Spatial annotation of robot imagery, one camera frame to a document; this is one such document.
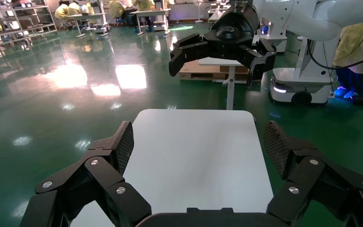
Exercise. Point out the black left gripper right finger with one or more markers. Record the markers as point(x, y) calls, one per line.
point(325, 188)

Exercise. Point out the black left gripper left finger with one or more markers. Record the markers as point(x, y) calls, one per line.
point(75, 188)

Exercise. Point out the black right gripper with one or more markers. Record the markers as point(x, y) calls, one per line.
point(231, 42)

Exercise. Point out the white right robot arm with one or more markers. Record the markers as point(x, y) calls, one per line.
point(310, 15)

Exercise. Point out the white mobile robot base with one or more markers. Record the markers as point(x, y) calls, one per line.
point(303, 84)

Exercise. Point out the wooden pallet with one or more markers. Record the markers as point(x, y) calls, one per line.
point(197, 71)

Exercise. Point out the white standing fan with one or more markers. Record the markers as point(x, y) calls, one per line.
point(198, 20)

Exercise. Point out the white machine base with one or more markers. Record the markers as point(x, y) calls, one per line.
point(277, 37)

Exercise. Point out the white work desk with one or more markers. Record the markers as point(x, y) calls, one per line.
point(87, 15)
point(150, 11)

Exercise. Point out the black power adapter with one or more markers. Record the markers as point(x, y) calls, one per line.
point(362, 101)

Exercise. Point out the seated person in yellow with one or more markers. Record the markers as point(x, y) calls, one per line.
point(115, 7)
point(144, 3)
point(61, 12)
point(74, 7)

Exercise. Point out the person in yellow coat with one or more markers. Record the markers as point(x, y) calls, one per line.
point(360, 47)

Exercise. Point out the grey metal shelf rack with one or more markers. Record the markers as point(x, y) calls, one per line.
point(37, 25)

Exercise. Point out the small white pedestal table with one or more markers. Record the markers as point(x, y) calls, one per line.
point(230, 92)

